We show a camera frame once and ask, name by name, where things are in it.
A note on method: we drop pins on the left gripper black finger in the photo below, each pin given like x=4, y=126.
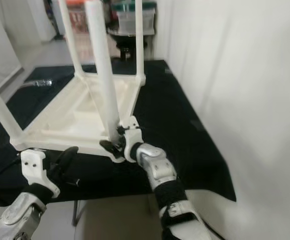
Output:
x=55, y=169
x=69, y=159

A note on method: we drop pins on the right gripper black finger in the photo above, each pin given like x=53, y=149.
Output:
x=111, y=148

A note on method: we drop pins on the white plastic children table top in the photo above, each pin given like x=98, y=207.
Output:
x=65, y=120

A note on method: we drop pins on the white plastic table leg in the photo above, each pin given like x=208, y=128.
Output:
x=102, y=65
x=71, y=42
x=140, y=42
x=5, y=112

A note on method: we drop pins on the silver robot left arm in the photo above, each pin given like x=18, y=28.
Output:
x=22, y=215

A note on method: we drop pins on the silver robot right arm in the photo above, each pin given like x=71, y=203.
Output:
x=159, y=170

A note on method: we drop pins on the black tablecloth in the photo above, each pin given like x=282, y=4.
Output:
x=174, y=120

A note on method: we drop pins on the black round stool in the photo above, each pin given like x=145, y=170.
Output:
x=127, y=50

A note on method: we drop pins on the beige cloth covered stand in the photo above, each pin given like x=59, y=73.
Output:
x=87, y=50

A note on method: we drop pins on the black metal wok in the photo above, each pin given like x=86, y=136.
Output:
x=125, y=35

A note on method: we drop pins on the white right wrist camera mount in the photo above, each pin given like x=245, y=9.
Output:
x=132, y=127

